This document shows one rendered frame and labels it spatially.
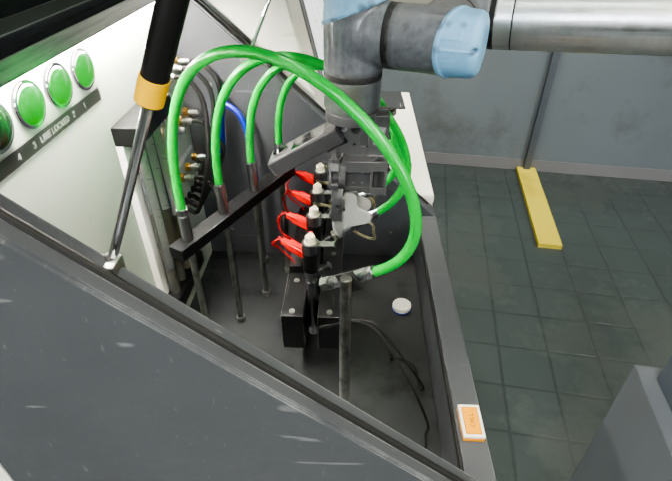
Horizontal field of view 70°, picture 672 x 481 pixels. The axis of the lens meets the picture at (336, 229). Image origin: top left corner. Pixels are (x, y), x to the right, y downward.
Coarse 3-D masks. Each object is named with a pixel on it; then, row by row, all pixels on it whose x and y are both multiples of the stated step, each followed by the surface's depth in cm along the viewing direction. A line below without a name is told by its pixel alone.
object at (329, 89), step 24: (216, 48) 55; (240, 48) 53; (264, 48) 53; (192, 72) 58; (312, 72) 51; (336, 96) 51; (168, 120) 64; (360, 120) 51; (168, 144) 67; (384, 144) 51; (408, 192) 53; (408, 240) 57; (384, 264) 61
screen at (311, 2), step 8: (304, 0) 106; (312, 0) 118; (320, 0) 134; (304, 8) 104; (312, 8) 116; (320, 8) 131; (304, 16) 103; (312, 16) 113; (320, 16) 128; (312, 24) 111; (320, 24) 125; (312, 32) 109; (320, 32) 122; (312, 40) 108; (320, 40) 120; (312, 48) 107; (320, 48) 117; (320, 56) 115; (320, 72) 111
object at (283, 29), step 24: (216, 0) 89; (240, 0) 89; (264, 0) 89; (288, 0) 89; (240, 24) 91; (264, 24) 91; (288, 24) 91; (288, 48) 94; (288, 72) 96; (312, 96) 99
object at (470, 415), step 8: (464, 408) 68; (472, 408) 68; (464, 416) 67; (472, 416) 67; (464, 424) 66; (472, 424) 66; (472, 432) 65; (480, 432) 65; (464, 440) 65; (472, 440) 65; (480, 440) 65
